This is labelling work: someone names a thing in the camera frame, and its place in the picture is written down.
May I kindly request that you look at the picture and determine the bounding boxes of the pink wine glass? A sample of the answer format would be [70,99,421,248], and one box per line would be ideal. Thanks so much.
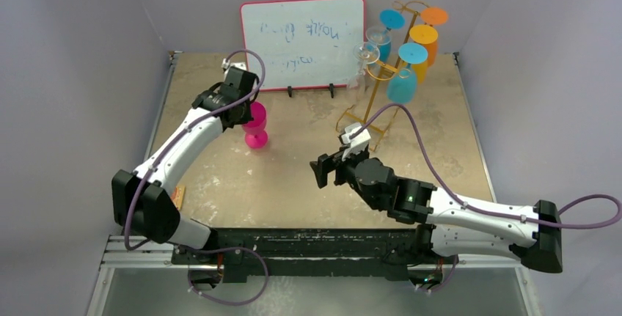
[243,101,268,150]

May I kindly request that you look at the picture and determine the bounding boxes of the light blue wine glass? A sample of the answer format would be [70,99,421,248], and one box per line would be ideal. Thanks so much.
[387,43,428,104]

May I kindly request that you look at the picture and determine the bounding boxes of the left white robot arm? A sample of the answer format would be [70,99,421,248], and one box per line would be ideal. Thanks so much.
[111,65,265,264]

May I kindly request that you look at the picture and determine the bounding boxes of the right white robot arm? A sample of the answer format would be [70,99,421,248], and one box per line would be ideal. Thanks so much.
[310,152,563,273]

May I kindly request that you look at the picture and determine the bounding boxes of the front clear wine glass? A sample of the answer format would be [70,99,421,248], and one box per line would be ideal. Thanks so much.
[346,42,380,106]

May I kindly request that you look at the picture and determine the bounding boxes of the clear wine glass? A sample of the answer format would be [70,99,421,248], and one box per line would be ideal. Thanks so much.
[365,26,392,63]
[346,42,380,106]

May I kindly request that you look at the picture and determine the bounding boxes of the rear clear wine glass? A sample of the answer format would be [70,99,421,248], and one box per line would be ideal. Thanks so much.
[365,26,392,63]

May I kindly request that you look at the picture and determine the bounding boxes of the yellow wine glass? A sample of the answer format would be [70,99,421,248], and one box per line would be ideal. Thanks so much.
[409,24,439,84]

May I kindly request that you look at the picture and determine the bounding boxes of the rear blue wine glass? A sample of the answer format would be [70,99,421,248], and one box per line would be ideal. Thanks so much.
[378,9,405,63]

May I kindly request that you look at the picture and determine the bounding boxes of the orange wine glass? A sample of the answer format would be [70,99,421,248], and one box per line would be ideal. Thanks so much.
[421,7,448,67]

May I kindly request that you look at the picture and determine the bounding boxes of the red framed whiteboard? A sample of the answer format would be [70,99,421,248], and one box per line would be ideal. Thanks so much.
[240,0,365,91]

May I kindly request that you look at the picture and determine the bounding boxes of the orange small circuit board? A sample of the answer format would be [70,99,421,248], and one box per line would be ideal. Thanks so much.
[171,185,186,210]

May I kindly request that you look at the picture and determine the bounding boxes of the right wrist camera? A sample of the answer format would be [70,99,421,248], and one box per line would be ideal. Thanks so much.
[338,122,371,161]

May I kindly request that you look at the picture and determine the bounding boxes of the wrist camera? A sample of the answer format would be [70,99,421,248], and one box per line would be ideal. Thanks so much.
[338,122,371,161]
[221,58,247,71]

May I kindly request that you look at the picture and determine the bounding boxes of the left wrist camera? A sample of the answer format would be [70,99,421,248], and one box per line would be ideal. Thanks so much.
[221,58,247,71]

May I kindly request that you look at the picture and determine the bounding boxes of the gold wire wine glass rack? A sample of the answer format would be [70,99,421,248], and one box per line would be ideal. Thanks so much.
[334,0,435,132]

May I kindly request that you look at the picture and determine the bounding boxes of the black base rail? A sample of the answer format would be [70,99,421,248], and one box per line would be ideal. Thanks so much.
[172,228,441,283]

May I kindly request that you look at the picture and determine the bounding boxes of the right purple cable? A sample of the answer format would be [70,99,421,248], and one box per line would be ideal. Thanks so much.
[356,103,622,295]

